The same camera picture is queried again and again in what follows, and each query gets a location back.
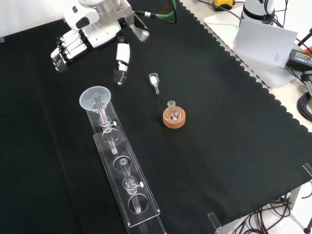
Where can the black bench cloth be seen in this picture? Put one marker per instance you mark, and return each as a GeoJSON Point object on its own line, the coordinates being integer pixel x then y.
{"type": "Point", "coordinates": [219, 146]}

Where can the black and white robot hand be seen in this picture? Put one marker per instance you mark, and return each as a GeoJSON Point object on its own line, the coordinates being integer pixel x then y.
{"type": "Point", "coordinates": [97, 29]}

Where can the clear acrylic funnel stand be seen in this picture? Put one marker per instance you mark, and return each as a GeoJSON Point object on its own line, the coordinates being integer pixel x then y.
{"type": "Point", "coordinates": [126, 175]}

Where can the clear plastic cloth clip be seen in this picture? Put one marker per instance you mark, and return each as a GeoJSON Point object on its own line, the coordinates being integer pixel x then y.
{"type": "Point", "coordinates": [307, 170]}
{"type": "Point", "coordinates": [214, 220]}
{"type": "Point", "coordinates": [2, 39]}

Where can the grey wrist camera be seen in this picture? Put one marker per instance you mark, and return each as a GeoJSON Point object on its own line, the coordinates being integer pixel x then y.
{"type": "Point", "coordinates": [141, 31]}

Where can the white paper card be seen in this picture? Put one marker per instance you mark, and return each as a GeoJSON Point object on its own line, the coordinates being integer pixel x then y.
{"type": "Point", "coordinates": [263, 44]}

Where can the clear plastic funnel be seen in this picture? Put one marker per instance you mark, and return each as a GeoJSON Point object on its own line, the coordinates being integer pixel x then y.
{"type": "Point", "coordinates": [95, 98]}

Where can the yellow stop button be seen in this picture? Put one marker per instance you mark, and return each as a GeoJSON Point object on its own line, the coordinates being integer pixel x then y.
{"type": "Point", "coordinates": [221, 4]}

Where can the pale base board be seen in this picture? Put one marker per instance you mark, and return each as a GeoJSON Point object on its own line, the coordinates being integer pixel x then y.
{"type": "Point", "coordinates": [268, 73]}

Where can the round-bottom glass flask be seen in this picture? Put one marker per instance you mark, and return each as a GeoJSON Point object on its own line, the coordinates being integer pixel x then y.
{"type": "Point", "coordinates": [173, 113]}

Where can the glass weighing funnel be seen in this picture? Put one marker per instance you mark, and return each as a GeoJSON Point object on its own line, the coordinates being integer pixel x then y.
{"type": "Point", "coordinates": [154, 79]}

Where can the black power adapter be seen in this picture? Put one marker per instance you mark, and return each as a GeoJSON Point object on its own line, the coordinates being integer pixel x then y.
{"type": "Point", "coordinates": [299, 59]}

